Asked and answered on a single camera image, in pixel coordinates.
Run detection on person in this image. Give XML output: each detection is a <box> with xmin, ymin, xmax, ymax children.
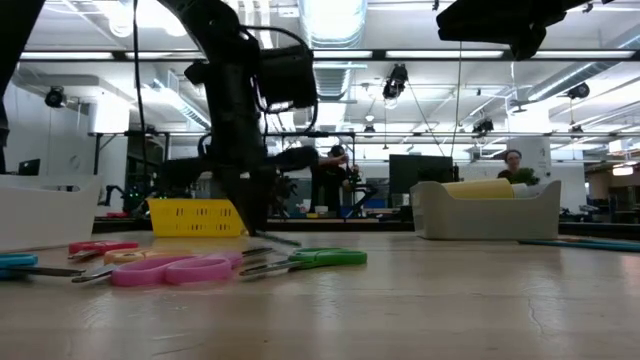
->
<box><xmin>312</xmin><ymin>144</ymin><xmax>361</xmax><ymax>217</ymax></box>
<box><xmin>496</xmin><ymin>148</ymin><xmax>541</xmax><ymax>186</ymax></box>

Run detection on red-handled scissors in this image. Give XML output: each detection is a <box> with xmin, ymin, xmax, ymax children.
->
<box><xmin>67</xmin><ymin>240</ymin><xmax>141</xmax><ymax>263</ymax></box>

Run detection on orange-handled scissors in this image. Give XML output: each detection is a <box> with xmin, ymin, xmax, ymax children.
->
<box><xmin>102</xmin><ymin>247</ymin><xmax>196</xmax><ymax>266</ymax></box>

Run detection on white plastic bin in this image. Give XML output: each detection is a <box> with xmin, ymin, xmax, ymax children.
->
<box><xmin>0</xmin><ymin>173</ymin><xmax>105</xmax><ymax>252</ymax></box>

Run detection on black monitor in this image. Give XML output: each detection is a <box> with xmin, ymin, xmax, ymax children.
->
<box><xmin>388</xmin><ymin>153</ymin><xmax>457</xmax><ymax>197</ymax></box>

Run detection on black overhead camera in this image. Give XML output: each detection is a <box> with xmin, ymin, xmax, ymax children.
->
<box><xmin>381</xmin><ymin>63</ymin><xmax>409</xmax><ymax>102</ymax></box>

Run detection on green-handled scissors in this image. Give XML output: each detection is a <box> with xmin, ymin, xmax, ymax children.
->
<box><xmin>238</xmin><ymin>247</ymin><xmax>369</xmax><ymax>279</ymax></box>

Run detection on grey plastic bin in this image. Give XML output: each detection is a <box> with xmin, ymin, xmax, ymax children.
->
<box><xmin>409</xmin><ymin>179</ymin><xmax>563</xmax><ymax>242</ymax></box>

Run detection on black ceiling-mounted camera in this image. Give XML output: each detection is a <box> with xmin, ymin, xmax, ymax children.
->
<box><xmin>566</xmin><ymin>81</ymin><xmax>592</xmax><ymax>101</ymax></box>
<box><xmin>471</xmin><ymin>117</ymin><xmax>496</xmax><ymax>136</ymax></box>
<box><xmin>43</xmin><ymin>85</ymin><xmax>67</xmax><ymax>109</ymax></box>

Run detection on black laptop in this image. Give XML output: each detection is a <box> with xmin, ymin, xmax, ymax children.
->
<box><xmin>17</xmin><ymin>158</ymin><xmax>42</xmax><ymax>177</ymax></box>

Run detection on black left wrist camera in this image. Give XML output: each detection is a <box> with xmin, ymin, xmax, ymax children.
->
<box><xmin>258</xmin><ymin>43</ymin><xmax>320</xmax><ymax>110</ymax></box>

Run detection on black aluminium frame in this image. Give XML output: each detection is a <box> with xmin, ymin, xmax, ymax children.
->
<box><xmin>0</xmin><ymin>47</ymin><xmax>640</xmax><ymax>240</ymax></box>

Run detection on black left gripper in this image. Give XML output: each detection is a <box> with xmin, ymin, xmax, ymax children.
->
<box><xmin>159</xmin><ymin>119</ymin><xmax>321</xmax><ymax>234</ymax></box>

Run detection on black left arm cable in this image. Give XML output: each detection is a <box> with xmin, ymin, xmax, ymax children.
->
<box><xmin>131</xmin><ymin>0</ymin><xmax>149</xmax><ymax>169</ymax></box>

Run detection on pink-handled scissors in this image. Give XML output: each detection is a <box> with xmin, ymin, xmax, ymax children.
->
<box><xmin>70</xmin><ymin>246</ymin><xmax>275</xmax><ymax>288</ymax></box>

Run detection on yellow plastic basket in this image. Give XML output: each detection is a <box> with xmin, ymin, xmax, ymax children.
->
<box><xmin>146</xmin><ymin>197</ymin><xmax>246</xmax><ymax>238</ymax></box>

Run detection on blue-handled scissors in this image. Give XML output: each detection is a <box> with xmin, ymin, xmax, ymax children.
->
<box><xmin>0</xmin><ymin>252</ymin><xmax>87</xmax><ymax>281</ymax></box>

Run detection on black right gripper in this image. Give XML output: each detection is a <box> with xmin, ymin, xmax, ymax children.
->
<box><xmin>437</xmin><ymin>0</ymin><xmax>569</xmax><ymax>61</ymax></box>

